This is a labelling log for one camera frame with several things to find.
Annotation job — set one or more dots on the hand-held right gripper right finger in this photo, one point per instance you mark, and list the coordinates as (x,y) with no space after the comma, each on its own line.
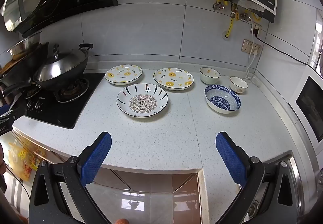
(231,160)

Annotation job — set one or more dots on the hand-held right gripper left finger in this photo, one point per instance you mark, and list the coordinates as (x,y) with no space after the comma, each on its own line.
(97,158)

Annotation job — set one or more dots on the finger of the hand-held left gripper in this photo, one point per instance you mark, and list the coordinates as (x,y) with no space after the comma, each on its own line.
(10,118)
(3,110)

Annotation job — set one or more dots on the blue patterned bowl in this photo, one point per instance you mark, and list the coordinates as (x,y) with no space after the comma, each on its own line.
(222,99)

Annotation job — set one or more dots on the mandala pattern plate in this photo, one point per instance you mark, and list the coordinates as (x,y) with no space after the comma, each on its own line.
(142,102)

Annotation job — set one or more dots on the white bowl dark rim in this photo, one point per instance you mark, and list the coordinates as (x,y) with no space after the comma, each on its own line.
(238,86)

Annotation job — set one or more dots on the white bowl yellow print inside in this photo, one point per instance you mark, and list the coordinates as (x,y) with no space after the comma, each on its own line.
(210,77)

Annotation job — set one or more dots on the yellow bear print plate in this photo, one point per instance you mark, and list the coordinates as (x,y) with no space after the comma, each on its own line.
(174,78)
(123,75)

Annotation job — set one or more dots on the person's left hand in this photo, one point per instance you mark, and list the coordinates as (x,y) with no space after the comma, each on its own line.
(2,163)

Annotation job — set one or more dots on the yellow plastic bag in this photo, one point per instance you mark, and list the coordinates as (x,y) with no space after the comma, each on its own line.
(22,163)

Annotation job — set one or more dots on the wooden board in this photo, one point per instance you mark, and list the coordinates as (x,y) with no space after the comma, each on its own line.
(7,66)

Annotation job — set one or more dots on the black frying pan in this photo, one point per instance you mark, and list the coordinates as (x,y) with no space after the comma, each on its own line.
(22,69)

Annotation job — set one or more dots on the brown base cabinet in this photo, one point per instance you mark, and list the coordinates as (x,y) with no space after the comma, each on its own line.
(181,181)

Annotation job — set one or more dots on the black gas stove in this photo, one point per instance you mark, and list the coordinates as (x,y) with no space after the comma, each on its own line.
(63,112)

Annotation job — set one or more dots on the stainless steel bowl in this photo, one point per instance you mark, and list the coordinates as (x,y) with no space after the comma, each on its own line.
(22,48)

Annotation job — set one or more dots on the black wok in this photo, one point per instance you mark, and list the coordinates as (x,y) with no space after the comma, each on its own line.
(65,84)

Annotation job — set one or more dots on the stainless steel sink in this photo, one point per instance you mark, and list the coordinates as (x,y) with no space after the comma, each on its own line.
(298,176)

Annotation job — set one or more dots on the steel wok lid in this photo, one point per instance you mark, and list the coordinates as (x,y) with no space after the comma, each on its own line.
(58,67)

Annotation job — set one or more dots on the white microwave oven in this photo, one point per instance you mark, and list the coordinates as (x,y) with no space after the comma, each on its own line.
(310,110)

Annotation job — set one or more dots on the steel pipe valve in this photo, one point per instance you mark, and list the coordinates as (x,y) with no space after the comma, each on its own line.
(246,17)
(218,6)

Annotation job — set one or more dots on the single wall socket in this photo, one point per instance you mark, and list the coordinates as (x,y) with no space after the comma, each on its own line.
(257,26)

